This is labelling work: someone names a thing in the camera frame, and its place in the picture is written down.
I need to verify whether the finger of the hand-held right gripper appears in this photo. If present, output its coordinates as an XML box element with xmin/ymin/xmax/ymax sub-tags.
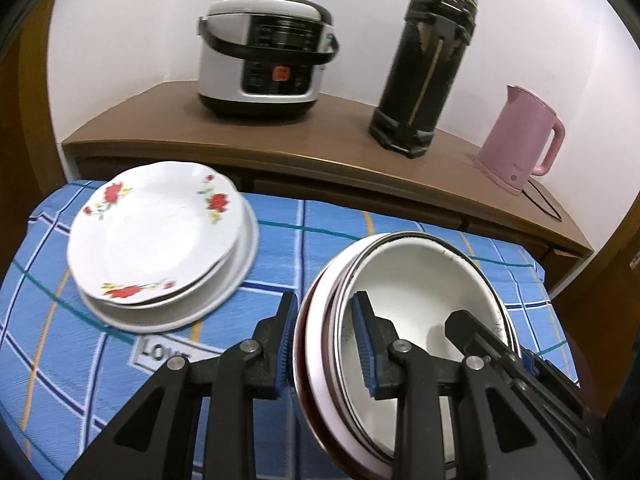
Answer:
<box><xmin>444</xmin><ymin>310</ymin><xmax>528</xmax><ymax>387</ymax></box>
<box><xmin>522</xmin><ymin>349</ymin><xmax>578</xmax><ymax>395</ymax></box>

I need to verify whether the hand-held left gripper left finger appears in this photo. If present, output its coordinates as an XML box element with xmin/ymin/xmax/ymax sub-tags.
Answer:
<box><xmin>65</xmin><ymin>291</ymin><xmax>299</xmax><ymax>480</ymax></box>

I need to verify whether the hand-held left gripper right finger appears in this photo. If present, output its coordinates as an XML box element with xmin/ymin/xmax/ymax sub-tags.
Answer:
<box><xmin>350</xmin><ymin>291</ymin><xmax>556</xmax><ymax>480</ymax></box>

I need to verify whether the pink plastic bowl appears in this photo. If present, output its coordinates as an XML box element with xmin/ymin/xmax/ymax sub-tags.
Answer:
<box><xmin>292</xmin><ymin>232</ymin><xmax>523</xmax><ymax>480</ymax></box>

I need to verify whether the white enamel bowl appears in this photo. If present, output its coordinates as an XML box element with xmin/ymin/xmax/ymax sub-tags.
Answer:
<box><xmin>345</xmin><ymin>237</ymin><xmax>516</xmax><ymax>461</ymax></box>

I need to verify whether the white plate with red flowers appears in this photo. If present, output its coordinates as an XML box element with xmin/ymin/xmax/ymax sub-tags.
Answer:
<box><xmin>66</xmin><ymin>161</ymin><xmax>246</xmax><ymax>307</ymax></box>

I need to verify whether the blue plaid tablecloth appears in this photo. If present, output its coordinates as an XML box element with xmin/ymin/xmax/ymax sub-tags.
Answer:
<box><xmin>0</xmin><ymin>180</ymin><xmax>581</xmax><ymax>480</ymax></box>

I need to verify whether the pink electric kettle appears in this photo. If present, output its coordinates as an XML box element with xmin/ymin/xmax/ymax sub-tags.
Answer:
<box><xmin>475</xmin><ymin>85</ymin><xmax>567</xmax><ymax>196</ymax></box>

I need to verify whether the wooden sideboard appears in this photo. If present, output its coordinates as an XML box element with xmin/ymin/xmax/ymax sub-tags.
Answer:
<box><xmin>62</xmin><ymin>81</ymin><xmax>595</xmax><ymax>271</ymax></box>

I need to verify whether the black thermos flask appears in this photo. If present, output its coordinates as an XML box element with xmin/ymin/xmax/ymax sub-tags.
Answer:
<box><xmin>368</xmin><ymin>0</ymin><xmax>478</xmax><ymax>160</ymax></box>

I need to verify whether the silver and black rice cooker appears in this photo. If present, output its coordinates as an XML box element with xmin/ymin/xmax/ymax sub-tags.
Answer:
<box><xmin>196</xmin><ymin>0</ymin><xmax>342</xmax><ymax>121</ymax></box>

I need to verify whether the black kettle power cable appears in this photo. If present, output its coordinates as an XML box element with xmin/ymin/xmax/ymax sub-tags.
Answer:
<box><xmin>520</xmin><ymin>180</ymin><xmax>563</xmax><ymax>222</ymax></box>

